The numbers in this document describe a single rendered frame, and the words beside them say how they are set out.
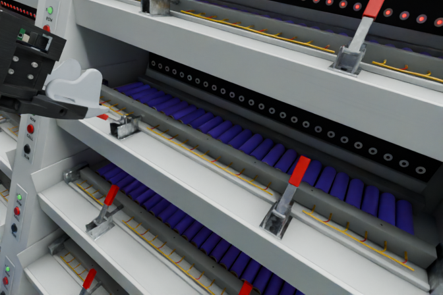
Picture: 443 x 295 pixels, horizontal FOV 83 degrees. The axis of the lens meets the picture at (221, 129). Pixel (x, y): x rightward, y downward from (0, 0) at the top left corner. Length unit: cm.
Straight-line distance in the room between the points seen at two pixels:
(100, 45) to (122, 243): 37
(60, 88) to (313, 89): 26
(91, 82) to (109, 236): 29
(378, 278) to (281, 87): 22
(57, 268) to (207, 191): 46
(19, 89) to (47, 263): 51
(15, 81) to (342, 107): 31
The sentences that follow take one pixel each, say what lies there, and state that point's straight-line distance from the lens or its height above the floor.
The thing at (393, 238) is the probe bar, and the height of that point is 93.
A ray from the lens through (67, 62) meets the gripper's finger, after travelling 37.
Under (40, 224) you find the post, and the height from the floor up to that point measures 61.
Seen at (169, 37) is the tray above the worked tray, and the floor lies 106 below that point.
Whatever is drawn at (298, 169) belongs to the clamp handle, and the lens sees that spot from 30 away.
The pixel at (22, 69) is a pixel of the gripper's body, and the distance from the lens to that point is 30.
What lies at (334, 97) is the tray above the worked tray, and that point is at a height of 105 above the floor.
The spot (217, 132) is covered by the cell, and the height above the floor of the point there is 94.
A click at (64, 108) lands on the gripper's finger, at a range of 30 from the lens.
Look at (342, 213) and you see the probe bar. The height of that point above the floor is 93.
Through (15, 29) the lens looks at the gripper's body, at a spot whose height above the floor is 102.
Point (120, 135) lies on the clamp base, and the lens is 41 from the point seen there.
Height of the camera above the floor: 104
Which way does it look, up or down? 13 degrees down
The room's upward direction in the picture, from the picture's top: 20 degrees clockwise
